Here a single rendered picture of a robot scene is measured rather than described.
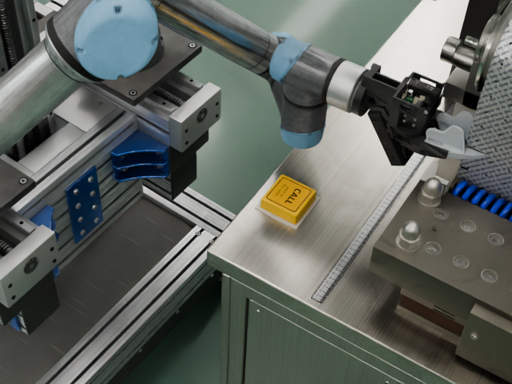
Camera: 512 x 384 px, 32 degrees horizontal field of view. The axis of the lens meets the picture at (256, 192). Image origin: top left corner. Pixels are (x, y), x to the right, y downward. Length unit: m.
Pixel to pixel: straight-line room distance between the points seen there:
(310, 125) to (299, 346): 0.37
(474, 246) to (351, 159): 0.35
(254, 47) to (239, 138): 1.39
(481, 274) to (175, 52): 0.89
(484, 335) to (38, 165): 0.96
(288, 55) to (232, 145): 1.46
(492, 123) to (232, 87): 1.82
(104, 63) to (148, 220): 1.18
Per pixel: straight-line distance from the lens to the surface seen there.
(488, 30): 1.32
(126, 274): 2.30
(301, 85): 1.43
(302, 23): 3.36
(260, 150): 2.86
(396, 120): 1.38
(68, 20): 1.28
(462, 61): 1.42
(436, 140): 1.39
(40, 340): 2.22
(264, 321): 1.53
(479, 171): 1.42
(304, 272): 1.45
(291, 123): 1.50
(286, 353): 1.57
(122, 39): 1.25
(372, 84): 1.38
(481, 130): 1.37
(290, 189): 1.52
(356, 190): 1.57
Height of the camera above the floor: 2.06
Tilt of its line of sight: 49 degrees down
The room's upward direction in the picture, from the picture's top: 3 degrees clockwise
